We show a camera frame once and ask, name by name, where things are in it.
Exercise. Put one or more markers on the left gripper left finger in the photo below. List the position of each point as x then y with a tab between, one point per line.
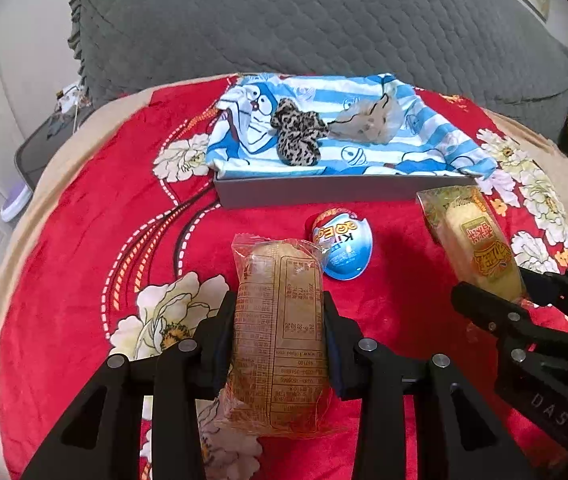
98	435

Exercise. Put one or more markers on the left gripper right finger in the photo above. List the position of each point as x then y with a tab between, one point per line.
457	435

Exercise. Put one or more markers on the yellow packaged cake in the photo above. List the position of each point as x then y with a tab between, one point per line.
460	221

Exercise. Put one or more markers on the blue white surprise egg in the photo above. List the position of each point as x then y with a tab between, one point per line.
345	241

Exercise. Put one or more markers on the orange packaged bread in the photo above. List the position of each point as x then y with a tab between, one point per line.
277	384

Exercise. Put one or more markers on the leopard print scrunchie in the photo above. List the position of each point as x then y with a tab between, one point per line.
297	134

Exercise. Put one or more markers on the red floral blanket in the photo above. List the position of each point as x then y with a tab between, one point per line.
89	284

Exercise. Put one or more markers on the purple trash bin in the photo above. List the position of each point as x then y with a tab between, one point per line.
17	200

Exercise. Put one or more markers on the grey shallow tray box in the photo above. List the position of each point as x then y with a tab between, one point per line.
272	192

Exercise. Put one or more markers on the grey quilted headboard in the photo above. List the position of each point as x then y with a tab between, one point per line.
494	52

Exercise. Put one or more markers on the grey bedside table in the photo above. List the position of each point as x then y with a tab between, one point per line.
34	155

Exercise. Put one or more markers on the blue striped Doraemon cloth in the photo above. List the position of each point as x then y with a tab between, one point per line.
242	143

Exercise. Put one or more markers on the white charger with cable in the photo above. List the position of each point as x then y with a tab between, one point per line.
71	99

